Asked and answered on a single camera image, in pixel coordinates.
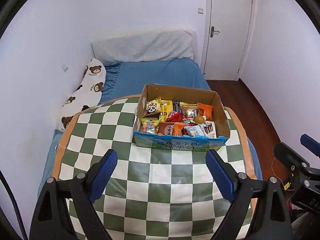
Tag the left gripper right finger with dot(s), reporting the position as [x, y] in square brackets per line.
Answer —
[223, 174]

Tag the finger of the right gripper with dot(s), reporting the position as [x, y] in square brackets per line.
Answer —
[290, 158]
[311, 144]

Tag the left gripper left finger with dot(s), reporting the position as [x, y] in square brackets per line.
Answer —
[100, 173]

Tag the white chocolate biscuit pack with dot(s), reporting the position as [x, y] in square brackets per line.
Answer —
[209, 129]

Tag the white grey snack pack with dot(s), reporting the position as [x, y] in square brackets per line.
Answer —
[196, 130]

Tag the orange jelly cup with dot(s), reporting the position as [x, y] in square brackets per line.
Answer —
[199, 120]

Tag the orange pastry snack pack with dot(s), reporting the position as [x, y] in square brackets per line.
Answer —
[178, 129]

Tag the colourful candy balls bag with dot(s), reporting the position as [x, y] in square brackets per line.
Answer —
[149, 125]

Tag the yellow cracker bag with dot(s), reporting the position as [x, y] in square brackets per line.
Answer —
[189, 110]

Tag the brown snack pack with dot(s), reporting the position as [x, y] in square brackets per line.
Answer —
[166, 128]

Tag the small red snack pack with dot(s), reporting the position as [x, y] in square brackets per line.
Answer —
[174, 116]

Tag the panda mushroom snack pack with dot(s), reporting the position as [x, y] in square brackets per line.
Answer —
[153, 107]

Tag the yellow black snack bag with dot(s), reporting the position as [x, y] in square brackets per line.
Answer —
[167, 106]

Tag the green white checkered mat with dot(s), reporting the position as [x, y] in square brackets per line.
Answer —
[152, 193]

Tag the bear print bolster pillow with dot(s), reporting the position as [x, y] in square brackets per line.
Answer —
[88, 94]

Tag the cardboard milk box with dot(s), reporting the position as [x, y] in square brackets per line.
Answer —
[184, 143]

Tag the grey white pillow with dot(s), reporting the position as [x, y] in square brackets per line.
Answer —
[152, 46]

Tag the white door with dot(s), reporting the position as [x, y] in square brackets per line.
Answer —
[224, 54]

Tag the white wall socket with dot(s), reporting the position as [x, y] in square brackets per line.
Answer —
[64, 67]

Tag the metal door handle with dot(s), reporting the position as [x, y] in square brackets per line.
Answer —
[213, 31]

